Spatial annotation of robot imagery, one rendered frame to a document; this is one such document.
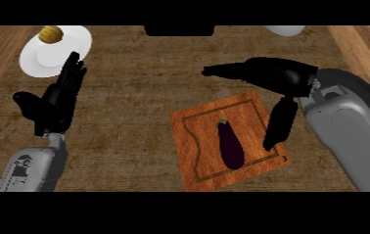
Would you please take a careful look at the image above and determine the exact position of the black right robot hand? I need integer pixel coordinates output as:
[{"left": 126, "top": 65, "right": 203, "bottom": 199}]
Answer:
[{"left": 201, "top": 57, "right": 322, "bottom": 153}]

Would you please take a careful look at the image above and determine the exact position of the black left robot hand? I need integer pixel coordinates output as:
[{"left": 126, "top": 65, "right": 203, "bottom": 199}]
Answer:
[{"left": 12, "top": 51, "right": 89, "bottom": 137}]

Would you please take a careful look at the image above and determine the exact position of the brown wooden cutting board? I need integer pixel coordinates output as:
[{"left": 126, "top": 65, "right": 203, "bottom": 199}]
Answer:
[{"left": 170, "top": 90, "right": 294, "bottom": 193}]

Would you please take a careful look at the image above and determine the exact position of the purple eggplant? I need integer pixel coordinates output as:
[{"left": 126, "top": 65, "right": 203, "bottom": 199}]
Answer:
[{"left": 217, "top": 115, "right": 248, "bottom": 170}]

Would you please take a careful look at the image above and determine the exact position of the white rounded bowl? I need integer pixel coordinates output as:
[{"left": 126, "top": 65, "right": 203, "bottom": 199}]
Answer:
[{"left": 263, "top": 25, "right": 307, "bottom": 37}]

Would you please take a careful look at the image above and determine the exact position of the white round plate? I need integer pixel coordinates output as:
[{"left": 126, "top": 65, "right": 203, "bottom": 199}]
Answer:
[{"left": 18, "top": 25, "right": 95, "bottom": 79}]

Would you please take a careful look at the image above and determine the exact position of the yellow ridged round vegetable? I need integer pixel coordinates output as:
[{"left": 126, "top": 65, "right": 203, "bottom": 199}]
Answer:
[{"left": 38, "top": 25, "right": 66, "bottom": 45}]

